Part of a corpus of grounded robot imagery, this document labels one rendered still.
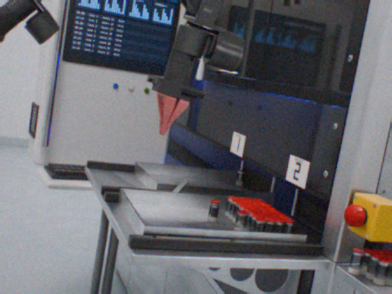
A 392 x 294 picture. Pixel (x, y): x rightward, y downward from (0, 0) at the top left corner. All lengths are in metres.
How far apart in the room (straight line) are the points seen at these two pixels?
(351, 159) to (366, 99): 0.12
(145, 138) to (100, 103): 0.22
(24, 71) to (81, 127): 4.57
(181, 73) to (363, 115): 0.35
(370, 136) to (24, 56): 5.60
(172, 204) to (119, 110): 0.71
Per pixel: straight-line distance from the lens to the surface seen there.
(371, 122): 1.00
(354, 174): 1.00
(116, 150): 1.87
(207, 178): 1.59
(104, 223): 2.05
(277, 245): 1.01
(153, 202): 1.19
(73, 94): 1.79
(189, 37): 0.92
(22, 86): 6.36
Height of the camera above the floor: 1.20
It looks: 8 degrees down
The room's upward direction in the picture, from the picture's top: 9 degrees clockwise
